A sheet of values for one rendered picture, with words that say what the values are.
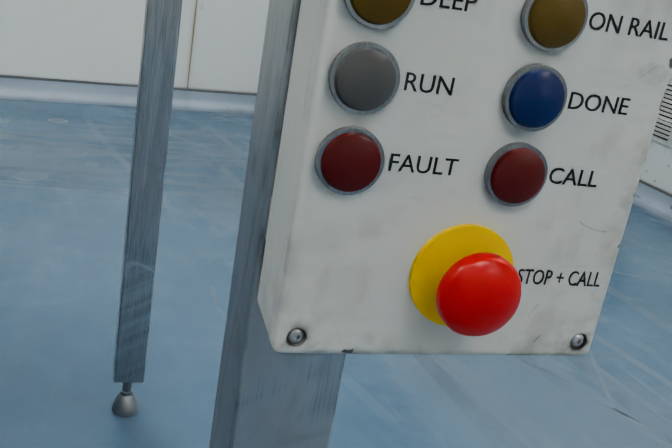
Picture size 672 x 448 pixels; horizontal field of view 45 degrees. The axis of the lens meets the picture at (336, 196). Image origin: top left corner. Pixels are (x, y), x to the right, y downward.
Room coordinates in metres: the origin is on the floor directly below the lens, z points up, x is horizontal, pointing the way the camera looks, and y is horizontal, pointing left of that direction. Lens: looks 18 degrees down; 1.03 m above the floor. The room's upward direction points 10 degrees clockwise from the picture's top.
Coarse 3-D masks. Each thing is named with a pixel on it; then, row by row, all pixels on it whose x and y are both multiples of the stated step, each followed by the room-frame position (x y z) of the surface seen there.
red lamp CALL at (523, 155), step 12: (504, 156) 0.36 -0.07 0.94; (516, 156) 0.36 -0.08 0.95; (528, 156) 0.36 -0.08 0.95; (504, 168) 0.36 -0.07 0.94; (516, 168) 0.36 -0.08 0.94; (528, 168) 0.36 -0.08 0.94; (540, 168) 0.36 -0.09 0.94; (492, 180) 0.36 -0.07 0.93; (504, 180) 0.35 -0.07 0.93; (516, 180) 0.36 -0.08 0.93; (528, 180) 0.36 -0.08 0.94; (540, 180) 0.36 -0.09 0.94; (504, 192) 0.36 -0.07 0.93; (516, 192) 0.36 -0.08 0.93; (528, 192) 0.36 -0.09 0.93
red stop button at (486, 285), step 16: (480, 256) 0.34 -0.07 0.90; (496, 256) 0.34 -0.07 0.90; (448, 272) 0.34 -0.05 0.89; (464, 272) 0.33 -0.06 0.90; (480, 272) 0.33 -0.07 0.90; (496, 272) 0.33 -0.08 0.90; (512, 272) 0.34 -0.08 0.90; (448, 288) 0.33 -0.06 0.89; (464, 288) 0.33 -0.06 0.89; (480, 288) 0.33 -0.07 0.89; (496, 288) 0.33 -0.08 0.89; (512, 288) 0.34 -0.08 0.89; (448, 304) 0.33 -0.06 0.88; (464, 304) 0.33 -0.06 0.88; (480, 304) 0.33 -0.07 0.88; (496, 304) 0.33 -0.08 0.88; (512, 304) 0.34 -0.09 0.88; (448, 320) 0.33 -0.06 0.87; (464, 320) 0.33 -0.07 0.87; (480, 320) 0.33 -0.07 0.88; (496, 320) 0.33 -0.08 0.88
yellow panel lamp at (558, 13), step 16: (544, 0) 0.36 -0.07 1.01; (560, 0) 0.36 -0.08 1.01; (576, 0) 0.36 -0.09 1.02; (528, 16) 0.36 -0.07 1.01; (544, 16) 0.36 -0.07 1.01; (560, 16) 0.36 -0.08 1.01; (576, 16) 0.36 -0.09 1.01; (544, 32) 0.36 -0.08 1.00; (560, 32) 0.36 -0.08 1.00; (576, 32) 0.36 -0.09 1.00
